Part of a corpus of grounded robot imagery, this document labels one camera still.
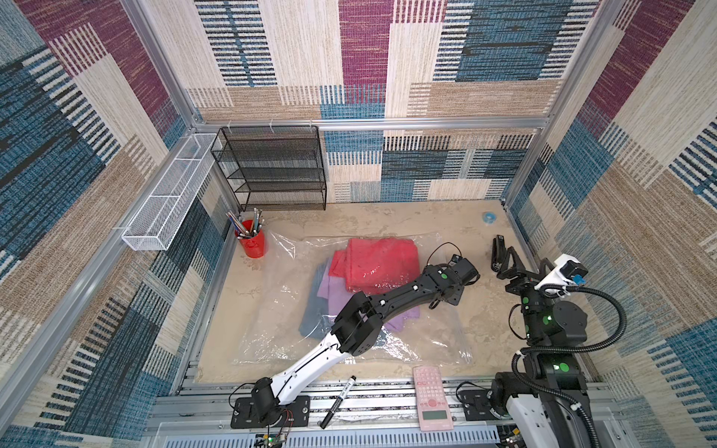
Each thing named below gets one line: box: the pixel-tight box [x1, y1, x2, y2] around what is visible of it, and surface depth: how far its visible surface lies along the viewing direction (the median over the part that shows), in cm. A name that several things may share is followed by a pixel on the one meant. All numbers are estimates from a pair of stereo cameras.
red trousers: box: [328, 237, 422, 294], surface depth 99 cm
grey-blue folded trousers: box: [298, 261, 336, 340], surface depth 90 cm
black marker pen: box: [319, 375, 357, 430], surface depth 76 cm
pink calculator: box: [413, 365, 454, 432], surface depth 76 cm
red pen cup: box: [239, 219, 267, 260], surface depth 103 cm
